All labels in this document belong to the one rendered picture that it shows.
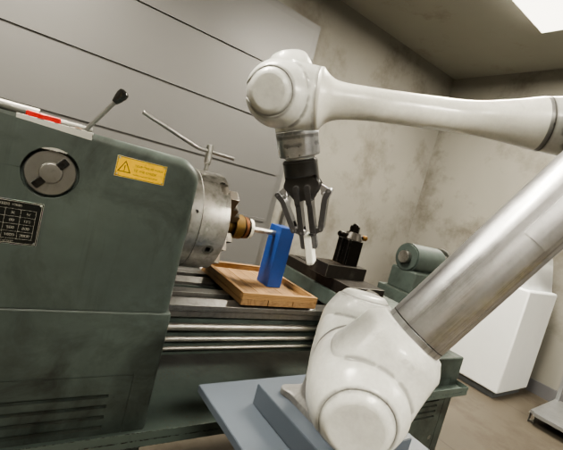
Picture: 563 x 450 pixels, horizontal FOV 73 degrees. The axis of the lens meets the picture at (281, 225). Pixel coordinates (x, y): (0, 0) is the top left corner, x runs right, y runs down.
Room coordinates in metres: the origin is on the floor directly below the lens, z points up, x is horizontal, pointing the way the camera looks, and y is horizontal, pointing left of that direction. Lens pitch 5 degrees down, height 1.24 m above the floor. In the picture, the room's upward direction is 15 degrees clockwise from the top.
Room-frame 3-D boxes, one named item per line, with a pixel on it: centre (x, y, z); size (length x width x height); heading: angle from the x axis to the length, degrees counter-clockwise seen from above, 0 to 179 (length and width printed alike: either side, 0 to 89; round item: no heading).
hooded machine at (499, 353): (3.48, -2.10, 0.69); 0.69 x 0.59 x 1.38; 36
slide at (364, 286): (1.55, -0.25, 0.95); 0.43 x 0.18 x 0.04; 34
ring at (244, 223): (1.30, 0.15, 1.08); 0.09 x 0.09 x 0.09; 34
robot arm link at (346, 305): (0.80, -0.21, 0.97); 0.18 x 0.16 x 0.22; 172
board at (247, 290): (1.38, 0.04, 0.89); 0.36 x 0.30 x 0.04; 34
